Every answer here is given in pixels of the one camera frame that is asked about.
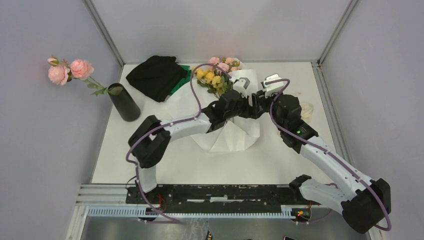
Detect cream printed ribbon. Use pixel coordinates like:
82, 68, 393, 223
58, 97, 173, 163
299, 101, 314, 123

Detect pink and yellow flower bunch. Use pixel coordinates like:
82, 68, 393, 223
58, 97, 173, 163
193, 56, 242, 98

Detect white paper bouquet wrap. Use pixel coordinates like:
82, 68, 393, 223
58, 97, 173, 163
165, 58, 261, 154

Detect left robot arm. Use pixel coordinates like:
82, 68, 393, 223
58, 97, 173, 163
126, 90, 256, 204

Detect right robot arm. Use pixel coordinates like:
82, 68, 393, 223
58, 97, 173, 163
252, 91, 392, 234

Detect black cylindrical vase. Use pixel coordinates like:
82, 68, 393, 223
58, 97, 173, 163
107, 83, 141, 122

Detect pink roses in vase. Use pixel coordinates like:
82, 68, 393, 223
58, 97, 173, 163
47, 55, 110, 96

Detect green cloth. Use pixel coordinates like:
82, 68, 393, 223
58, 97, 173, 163
168, 64, 192, 96

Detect black cloth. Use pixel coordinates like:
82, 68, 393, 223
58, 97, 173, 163
126, 55, 188, 103

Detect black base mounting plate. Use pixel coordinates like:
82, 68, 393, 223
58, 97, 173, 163
144, 184, 317, 215

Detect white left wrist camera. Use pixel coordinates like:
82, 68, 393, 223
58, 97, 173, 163
230, 76, 251, 99

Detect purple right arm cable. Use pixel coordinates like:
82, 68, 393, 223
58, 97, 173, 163
261, 78, 392, 232

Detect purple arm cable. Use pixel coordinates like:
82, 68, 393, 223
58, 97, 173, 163
261, 78, 392, 232
125, 63, 233, 224

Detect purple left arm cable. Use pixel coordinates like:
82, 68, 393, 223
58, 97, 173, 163
125, 63, 233, 224

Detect white slotted cable duct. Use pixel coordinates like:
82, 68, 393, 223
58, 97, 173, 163
86, 206, 297, 220

